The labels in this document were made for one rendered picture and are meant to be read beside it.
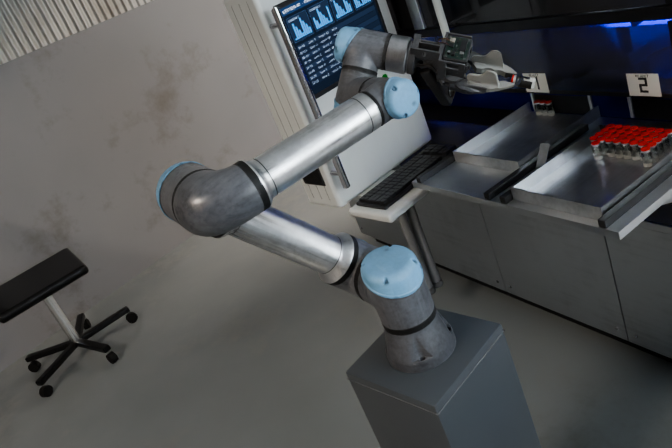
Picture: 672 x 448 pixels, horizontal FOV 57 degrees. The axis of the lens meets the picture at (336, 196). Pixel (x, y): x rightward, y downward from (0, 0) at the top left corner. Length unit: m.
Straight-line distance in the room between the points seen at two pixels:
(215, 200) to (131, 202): 3.49
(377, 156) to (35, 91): 2.66
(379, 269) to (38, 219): 3.30
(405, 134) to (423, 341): 1.11
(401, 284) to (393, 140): 1.06
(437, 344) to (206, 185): 0.57
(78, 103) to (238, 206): 3.40
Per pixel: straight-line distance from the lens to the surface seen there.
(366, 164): 2.13
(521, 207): 1.57
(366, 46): 1.28
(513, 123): 2.06
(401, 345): 1.30
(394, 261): 1.24
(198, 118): 4.74
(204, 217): 1.04
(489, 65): 1.31
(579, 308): 2.38
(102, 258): 4.47
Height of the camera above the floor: 1.64
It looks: 22 degrees down
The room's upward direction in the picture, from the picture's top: 23 degrees counter-clockwise
